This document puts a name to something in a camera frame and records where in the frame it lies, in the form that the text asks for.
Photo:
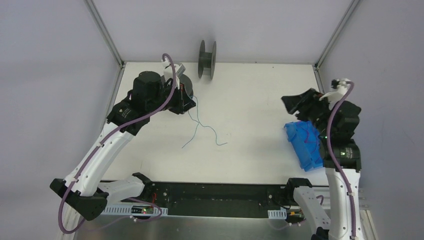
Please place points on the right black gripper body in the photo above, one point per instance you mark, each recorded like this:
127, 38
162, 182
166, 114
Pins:
311, 105

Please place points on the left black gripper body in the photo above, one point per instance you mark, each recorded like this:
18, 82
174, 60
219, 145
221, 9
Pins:
180, 100

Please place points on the black cable spool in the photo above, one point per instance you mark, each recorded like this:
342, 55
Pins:
206, 60

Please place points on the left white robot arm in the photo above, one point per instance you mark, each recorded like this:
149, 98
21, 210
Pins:
82, 189

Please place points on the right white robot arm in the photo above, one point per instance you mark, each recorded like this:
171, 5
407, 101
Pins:
336, 119

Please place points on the black spool lying flat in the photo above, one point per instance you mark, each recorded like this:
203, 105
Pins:
187, 85

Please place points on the blue plastic bin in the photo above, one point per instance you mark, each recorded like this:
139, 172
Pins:
305, 140

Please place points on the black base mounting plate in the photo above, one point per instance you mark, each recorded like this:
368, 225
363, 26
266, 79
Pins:
218, 199

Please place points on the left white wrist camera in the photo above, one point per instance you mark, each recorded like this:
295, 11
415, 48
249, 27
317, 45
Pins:
173, 72

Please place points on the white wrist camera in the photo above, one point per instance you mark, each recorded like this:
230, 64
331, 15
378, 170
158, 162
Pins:
173, 72
340, 87

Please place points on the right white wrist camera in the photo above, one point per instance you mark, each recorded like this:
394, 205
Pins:
340, 87

